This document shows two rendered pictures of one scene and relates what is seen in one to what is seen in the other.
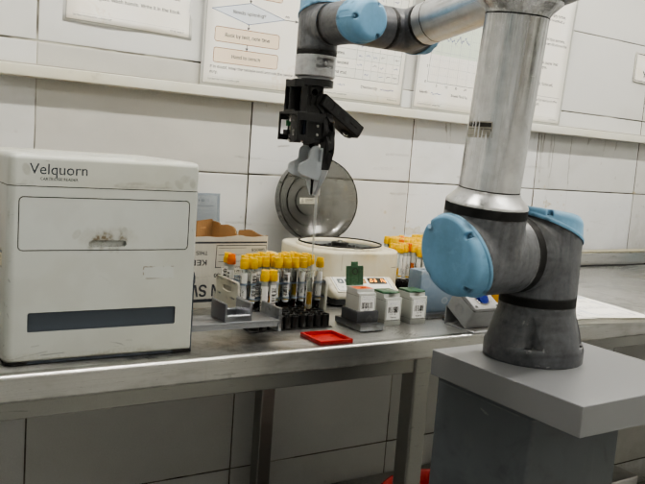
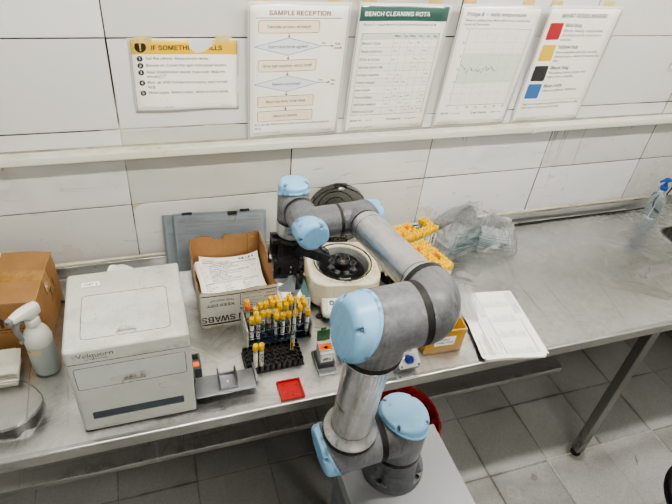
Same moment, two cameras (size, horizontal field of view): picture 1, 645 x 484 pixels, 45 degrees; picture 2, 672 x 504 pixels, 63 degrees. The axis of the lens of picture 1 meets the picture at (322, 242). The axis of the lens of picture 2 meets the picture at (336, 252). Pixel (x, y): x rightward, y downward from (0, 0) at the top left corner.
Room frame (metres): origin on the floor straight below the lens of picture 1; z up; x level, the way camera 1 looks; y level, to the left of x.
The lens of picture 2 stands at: (0.38, -0.28, 2.16)
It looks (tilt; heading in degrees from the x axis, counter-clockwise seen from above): 38 degrees down; 11
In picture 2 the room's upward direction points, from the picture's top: 7 degrees clockwise
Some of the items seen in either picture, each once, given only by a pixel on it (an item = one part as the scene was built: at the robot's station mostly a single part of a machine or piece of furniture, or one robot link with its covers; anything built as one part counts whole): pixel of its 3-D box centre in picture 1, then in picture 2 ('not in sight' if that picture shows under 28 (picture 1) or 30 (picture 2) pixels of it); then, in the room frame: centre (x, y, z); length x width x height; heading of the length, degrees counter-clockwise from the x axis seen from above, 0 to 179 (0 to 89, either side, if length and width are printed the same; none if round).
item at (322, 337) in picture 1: (326, 337); (290, 389); (1.34, -0.02, 0.88); 0.07 x 0.07 x 0.01; 33
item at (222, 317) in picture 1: (219, 315); (219, 381); (1.27, 0.16, 0.92); 0.21 x 0.07 x 0.05; 123
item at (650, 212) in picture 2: not in sight; (657, 198); (2.79, -1.25, 0.97); 0.08 x 0.07 x 0.20; 126
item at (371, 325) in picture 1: (359, 317); (323, 359); (1.47, -0.08, 0.89); 0.09 x 0.05 x 0.04; 32
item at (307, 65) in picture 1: (316, 68); (291, 227); (1.45, 0.04, 1.36); 0.08 x 0.08 x 0.05
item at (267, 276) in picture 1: (282, 295); (272, 346); (1.43, 0.07, 0.93); 0.17 x 0.09 x 0.11; 123
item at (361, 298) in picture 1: (360, 302); (324, 353); (1.47, -0.08, 0.92); 0.05 x 0.04 x 0.06; 32
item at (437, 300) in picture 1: (431, 292); not in sight; (1.63, -0.24, 0.92); 0.10 x 0.07 x 0.10; 125
